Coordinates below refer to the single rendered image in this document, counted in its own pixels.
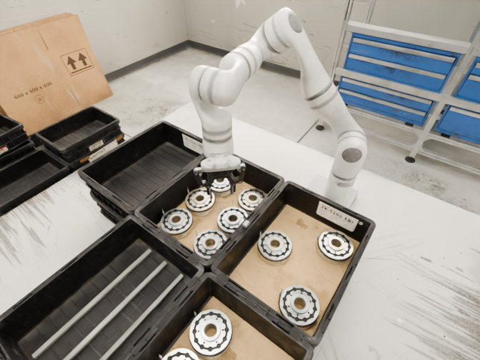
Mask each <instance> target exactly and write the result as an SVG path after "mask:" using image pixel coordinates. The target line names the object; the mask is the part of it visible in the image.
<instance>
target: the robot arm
mask: <svg viewBox="0 0 480 360"><path fill-rule="evenodd" d="M291 47H292V49H293V50H294V51H295V53H296V55H297V57H298V60H299V63H300V67H301V82H300V85H301V95H302V96H303V98H304V100H305V101H306V103H307V104H308V105H309V107H310V109H311V110H312V111H313V112H314V113H315V114H316V115H317V116H318V117H320V118H321V119H323V120H324V121H326V122H327V123H328V124H329V126H330V127H331V128H332V130H333V132H334V134H335V136H336V138H337V150H336V156H335V159H334V162H333V163H332V165H331V171H330V173H329V178H328V181H327V184H326V188H325V192H324V197H326V198H328V199H330V200H332V201H334V202H336V203H338V204H341V205H342V206H345V207H346V204H347V201H348V200H349V196H350V194H351V190H352V188H353V186H354V182H355V180H356V177H357V174H358V173H359V172H360V171H361V168H362V166H363V164H364V161H365V159H366V155H367V139H366V134H365V133H364V132H363V130H362V129H361V127H360V126H359V125H358V124H357V123H356V122H355V120H354V119H353V117H352V116H351V114H350V113H349V111H348V109H347V107H346V105H345V103H344V101H343V99H342V97H341V96H340V94H339V92H338V90H337V88H336V87H335V85H334V83H333V81H332V80H331V78H330V77H329V75H328V74H327V72H326V70H325V69H324V67H323V66H322V64H321V62H320V61H319V58H318V57H317V55H316V53H315V51H314V49H313V47H312V45H311V43H310V41H309V38H308V36H307V35H306V32H305V31H304V28H303V26H302V25H301V22H300V21H299V19H298V17H297V16H296V14H295V13H294V12H293V11H292V10H291V9H289V8H287V7H286V8H282V9H281V10H279V11H278V12H276V13H275V14H274V15H273V16H272V17H271V18H269V19H268V20H266V21H265V22H264V23H263V24H262V25H261V26H260V27H259V29H258V30H257V31H256V33H255V34H254V35H253V36H252V38H251V39H250V40H249V41H248V42H246V43H244V44H242V45H240V46H238V47H236V48H235V49H234V50H233V51H231V52H230V53H228V54H227V55H226V56H225V57H224V58H223V59H222V60H221V61H220V63H219V68H214V67H211V66H206V65H199V66H197V67H195V68H194V69H193V71H192V72H191V74H190V77H189V93H190V96H191V100H192V101H193V104H194V106H195V109H196V112H197V114H198V116H199V118H200V120H201V129H202V135H203V139H202V145H203V151H204V160H203V161H202V162H201V167H199V168H198V167H197V166H195V167H194V176H195V178H196V180H197V182H198V185H199V187H200V188H202V187H206V191H207V195H210V197H212V192H211V185H212V184H213V182H214V180H215V179H228V181H229V182H230V190H231V194H234V192H236V184H237V183H239V184H241V183H242V181H243V179H244V174H245V171H246V167H245V163H244V162H243V161H242V162H241V160H240V158H238V157H236V156H234V140H233V136H232V117H231V114H230V112H229V111H228V110H226V109H225V108H224V107H226V106H231V105H232V104H234V103H235V102H236V100H237V99H238V97H239V94H240V92H241V89H242V88H243V85H244V84H245V82H246V81H247V80H248V79H249V78H250V77H252V76H253V75H254V74H255V73H256V72H257V71H258V69H259V68H260V66H261V63H262V62H263V61H265V60H267V59H269V58H271V57H273V56H276V55H279V54H281V53H283V52H285V51H286V50H287V49H290V48H291ZM235 169H237V171H238V174H237V177H234V175H233V174H232V172H233V171H234V170H235ZM203 171H204V172H205V173H207V174H208V176H207V178H206V180H203V178H202V176H201V175H202V173H203Z"/></svg>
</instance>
